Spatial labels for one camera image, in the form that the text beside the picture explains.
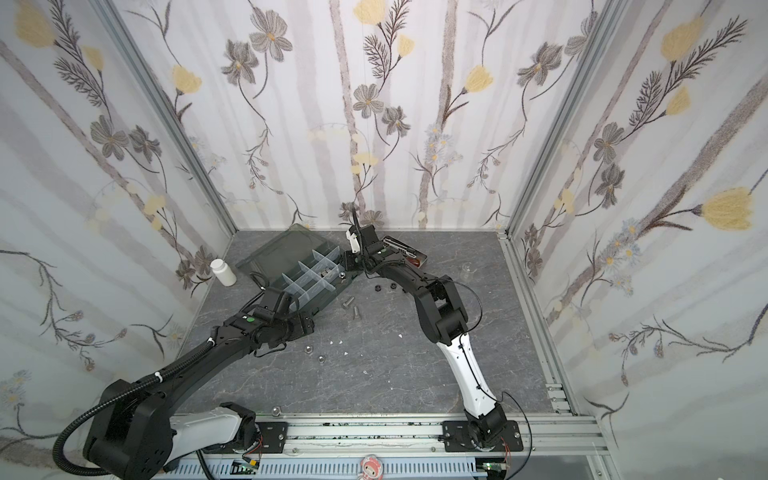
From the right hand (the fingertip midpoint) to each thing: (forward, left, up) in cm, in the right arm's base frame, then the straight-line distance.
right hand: (336, 249), depth 97 cm
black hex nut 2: (-6, -20, -12) cm, 24 cm away
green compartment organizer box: (0, +14, -9) cm, 17 cm away
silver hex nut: (-30, +5, -11) cm, 32 cm away
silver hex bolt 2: (-17, -8, -11) cm, 22 cm away
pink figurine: (-59, -15, -6) cm, 61 cm away
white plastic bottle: (-6, +38, -8) cm, 39 cm away
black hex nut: (-6, -14, -13) cm, 20 cm away
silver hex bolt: (-14, -4, -12) cm, 19 cm away
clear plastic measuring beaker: (-1, -46, -9) cm, 47 cm away
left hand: (-24, +8, -5) cm, 25 cm away
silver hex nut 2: (-32, +1, -12) cm, 35 cm away
